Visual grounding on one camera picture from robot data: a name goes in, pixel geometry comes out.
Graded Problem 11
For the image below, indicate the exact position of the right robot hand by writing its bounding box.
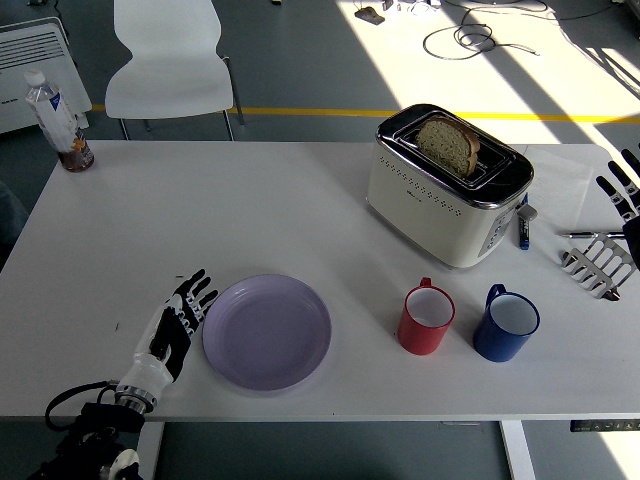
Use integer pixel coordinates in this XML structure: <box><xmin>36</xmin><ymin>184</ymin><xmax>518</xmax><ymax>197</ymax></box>
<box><xmin>595</xmin><ymin>147</ymin><xmax>640</xmax><ymax>274</ymax></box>

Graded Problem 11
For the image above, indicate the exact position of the clear plastic drink bottle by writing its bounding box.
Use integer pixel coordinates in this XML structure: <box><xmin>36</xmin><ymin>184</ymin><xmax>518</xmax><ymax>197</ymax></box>
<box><xmin>24</xmin><ymin>68</ymin><xmax>96</xmax><ymax>174</ymax></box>

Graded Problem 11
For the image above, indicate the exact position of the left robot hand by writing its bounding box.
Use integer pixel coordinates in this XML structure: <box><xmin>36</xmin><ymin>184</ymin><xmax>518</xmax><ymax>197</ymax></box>
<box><xmin>119</xmin><ymin>268</ymin><xmax>220</xmax><ymax>399</ymax></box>

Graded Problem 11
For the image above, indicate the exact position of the black table control panel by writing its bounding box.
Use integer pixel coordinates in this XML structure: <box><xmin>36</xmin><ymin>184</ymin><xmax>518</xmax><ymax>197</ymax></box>
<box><xmin>569</xmin><ymin>418</ymin><xmax>640</xmax><ymax>433</ymax></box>

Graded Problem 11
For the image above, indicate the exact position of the metal toast rack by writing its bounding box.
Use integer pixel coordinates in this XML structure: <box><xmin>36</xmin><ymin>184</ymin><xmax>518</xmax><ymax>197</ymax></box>
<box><xmin>559</xmin><ymin>234</ymin><xmax>640</xmax><ymax>302</ymax></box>

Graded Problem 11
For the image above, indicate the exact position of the purple plastic plate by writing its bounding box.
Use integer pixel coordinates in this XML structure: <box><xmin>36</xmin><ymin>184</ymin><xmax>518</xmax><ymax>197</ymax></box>
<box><xmin>201</xmin><ymin>273</ymin><xmax>333</xmax><ymax>393</ymax></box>

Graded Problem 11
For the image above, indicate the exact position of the yellow floor tape line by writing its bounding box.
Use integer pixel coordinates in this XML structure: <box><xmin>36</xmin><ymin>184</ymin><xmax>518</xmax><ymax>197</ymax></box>
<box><xmin>91</xmin><ymin>103</ymin><xmax>640</xmax><ymax>125</ymax></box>

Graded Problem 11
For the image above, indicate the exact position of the white plastic chair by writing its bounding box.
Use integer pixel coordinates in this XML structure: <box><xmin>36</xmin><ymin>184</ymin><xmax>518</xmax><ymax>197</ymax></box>
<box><xmin>104</xmin><ymin>0</ymin><xmax>246</xmax><ymax>142</ymax></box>

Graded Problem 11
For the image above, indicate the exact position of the white table leg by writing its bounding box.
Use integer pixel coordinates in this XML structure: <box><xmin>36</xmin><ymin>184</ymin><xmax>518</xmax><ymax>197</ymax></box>
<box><xmin>498</xmin><ymin>420</ymin><xmax>537</xmax><ymax>480</ymax></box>
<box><xmin>130</xmin><ymin>422</ymin><xmax>166</xmax><ymax>480</ymax></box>

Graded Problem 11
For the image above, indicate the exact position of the red enamel mug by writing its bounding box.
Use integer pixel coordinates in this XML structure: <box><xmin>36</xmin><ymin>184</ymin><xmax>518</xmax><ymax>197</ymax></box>
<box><xmin>397</xmin><ymin>277</ymin><xmax>457</xmax><ymax>357</ymax></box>

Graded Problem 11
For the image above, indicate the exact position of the bread slice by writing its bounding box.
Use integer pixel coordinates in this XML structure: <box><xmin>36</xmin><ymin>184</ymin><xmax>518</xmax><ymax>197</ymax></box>
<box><xmin>415</xmin><ymin>117</ymin><xmax>482</xmax><ymax>177</ymax></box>

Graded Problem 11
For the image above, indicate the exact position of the blue enamel mug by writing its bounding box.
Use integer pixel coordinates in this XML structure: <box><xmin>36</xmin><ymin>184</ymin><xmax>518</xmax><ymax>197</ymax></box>
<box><xmin>472</xmin><ymin>283</ymin><xmax>542</xmax><ymax>363</ymax></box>

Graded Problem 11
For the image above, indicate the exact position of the white panel heater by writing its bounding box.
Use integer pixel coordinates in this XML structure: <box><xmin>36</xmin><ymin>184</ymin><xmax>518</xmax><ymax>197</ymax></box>
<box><xmin>0</xmin><ymin>16</ymin><xmax>94</xmax><ymax>135</ymax></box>

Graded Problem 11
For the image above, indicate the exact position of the white paper sheet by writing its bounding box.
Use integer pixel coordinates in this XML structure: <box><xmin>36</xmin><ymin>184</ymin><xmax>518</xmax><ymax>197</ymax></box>
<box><xmin>519</xmin><ymin>144</ymin><xmax>595</xmax><ymax>229</ymax></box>

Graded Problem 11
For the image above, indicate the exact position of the blue marker pen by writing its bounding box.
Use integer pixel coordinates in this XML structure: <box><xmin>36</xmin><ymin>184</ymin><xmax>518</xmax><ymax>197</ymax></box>
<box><xmin>517</xmin><ymin>192</ymin><xmax>539</xmax><ymax>251</ymax></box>

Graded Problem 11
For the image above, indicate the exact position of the black silver ballpoint pen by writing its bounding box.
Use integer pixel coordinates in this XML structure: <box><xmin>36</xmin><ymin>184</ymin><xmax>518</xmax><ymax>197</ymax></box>
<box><xmin>558</xmin><ymin>230</ymin><xmax>626</xmax><ymax>240</ymax></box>

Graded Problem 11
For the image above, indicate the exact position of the white floor cable bundle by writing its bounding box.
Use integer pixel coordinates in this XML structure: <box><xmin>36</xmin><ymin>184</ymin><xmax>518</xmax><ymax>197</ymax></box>
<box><xmin>397</xmin><ymin>0</ymin><xmax>444</xmax><ymax>14</ymax></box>

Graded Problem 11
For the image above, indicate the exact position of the brown floor pedal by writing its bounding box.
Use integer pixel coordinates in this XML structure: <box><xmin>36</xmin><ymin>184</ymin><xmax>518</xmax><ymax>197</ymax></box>
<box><xmin>354</xmin><ymin>5</ymin><xmax>386</xmax><ymax>25</ymax></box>

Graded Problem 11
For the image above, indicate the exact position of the black floor cable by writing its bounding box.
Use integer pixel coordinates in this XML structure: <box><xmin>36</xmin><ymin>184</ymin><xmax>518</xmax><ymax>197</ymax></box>
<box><xmin>422</xmin><ymin>0</ymin><xmax>551</xmax><ymax>62</ymax></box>

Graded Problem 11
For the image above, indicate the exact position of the cream chrome toaster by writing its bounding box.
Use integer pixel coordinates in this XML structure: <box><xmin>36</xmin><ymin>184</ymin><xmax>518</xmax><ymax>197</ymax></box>
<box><xmin>366</xmin><ymin>103</ymin><xmax>535</xmax><ymax>271</ymax></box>

